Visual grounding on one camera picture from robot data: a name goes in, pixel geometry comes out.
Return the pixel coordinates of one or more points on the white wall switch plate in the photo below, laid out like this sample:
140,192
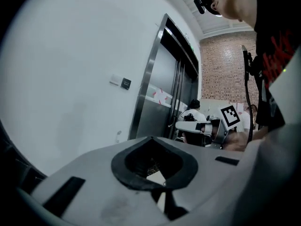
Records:
114,79

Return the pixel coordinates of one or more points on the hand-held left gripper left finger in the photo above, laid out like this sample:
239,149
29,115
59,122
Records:
94,192

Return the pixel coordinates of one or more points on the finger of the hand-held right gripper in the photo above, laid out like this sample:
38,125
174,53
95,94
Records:
188,126

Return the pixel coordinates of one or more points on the person's right hand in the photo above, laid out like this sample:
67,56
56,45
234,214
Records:
236,141

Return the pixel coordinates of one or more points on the red and white tape strips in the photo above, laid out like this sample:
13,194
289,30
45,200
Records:
161,96

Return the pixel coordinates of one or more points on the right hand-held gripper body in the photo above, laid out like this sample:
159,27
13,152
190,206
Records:
229,116

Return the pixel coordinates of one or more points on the black head-mounted camera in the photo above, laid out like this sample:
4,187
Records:
200,5

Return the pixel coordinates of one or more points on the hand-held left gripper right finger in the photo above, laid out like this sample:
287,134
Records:
211,171

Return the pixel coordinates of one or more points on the steel elevator door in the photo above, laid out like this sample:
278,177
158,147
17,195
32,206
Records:
164,83

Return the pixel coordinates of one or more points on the person's head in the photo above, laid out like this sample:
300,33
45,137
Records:
237,1

